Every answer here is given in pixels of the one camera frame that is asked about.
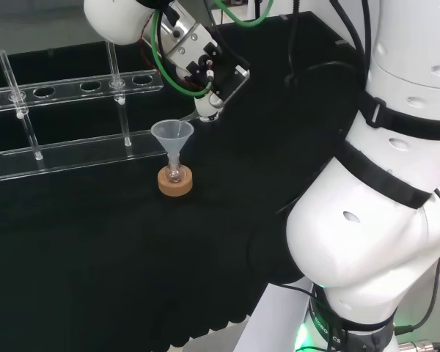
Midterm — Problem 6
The clear acrylic funnel stand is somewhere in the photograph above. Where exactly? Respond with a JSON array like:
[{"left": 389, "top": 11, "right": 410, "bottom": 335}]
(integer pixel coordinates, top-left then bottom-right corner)
[{"left": 0, "top": 40, "right": 169, "bottom": 183}]

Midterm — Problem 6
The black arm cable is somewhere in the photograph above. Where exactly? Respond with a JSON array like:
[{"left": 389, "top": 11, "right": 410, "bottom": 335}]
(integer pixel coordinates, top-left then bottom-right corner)
[{"left": 284, "top": 0, "right": 373, "bottom": 89}]

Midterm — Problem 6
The translucent plastic funnel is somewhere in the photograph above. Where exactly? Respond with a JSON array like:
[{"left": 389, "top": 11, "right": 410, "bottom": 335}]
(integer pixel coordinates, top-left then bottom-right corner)
[{"left": 150, "top": 119, "right": 195, "bottom": 166}]

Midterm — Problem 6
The small round-bottom glass flask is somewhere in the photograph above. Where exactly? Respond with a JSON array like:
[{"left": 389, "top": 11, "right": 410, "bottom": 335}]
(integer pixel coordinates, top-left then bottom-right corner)
[{"left": 166, "top": 155, "right": 186, "bottom": 184}]

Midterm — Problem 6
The black bench cloth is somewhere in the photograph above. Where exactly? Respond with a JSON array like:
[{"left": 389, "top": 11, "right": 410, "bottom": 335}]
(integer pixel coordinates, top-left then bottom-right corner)
[{"left": 0, "top": 10, "right": 375, "bottom": 352}]

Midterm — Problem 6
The green cable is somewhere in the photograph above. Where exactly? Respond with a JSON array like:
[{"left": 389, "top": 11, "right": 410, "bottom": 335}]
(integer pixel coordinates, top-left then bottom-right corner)
[{"left": 150, "top": 0, "right": 274, "bottom": 98}]

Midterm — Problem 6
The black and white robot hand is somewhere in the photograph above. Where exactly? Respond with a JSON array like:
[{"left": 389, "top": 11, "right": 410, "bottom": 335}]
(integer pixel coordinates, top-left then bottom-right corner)
[{"left": 156, "top": 0, "right": 224, "bottom": 124}]

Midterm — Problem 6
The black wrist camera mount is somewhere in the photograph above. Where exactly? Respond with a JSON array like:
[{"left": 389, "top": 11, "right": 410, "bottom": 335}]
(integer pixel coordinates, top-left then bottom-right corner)
[{"left": 213, "top": 56, "right": 252, "bottom": 107}]

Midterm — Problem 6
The clear glass weighing funnel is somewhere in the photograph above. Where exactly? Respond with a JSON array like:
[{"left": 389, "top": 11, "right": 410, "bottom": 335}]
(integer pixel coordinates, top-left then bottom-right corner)
[{"left": 175, "top": 111, "right": 201, "bottom": 128}]

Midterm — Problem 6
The cork ring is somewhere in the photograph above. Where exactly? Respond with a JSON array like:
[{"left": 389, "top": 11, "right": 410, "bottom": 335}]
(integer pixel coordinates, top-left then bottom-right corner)
[{"left": 157, "top": 164, "right": 195, "bottom": 197}]

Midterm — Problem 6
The grey metal base plate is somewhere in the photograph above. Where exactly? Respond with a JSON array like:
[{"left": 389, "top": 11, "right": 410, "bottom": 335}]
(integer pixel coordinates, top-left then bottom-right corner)
[{"left": 234, "top": 279, "right": 318, "bottom": 352}]

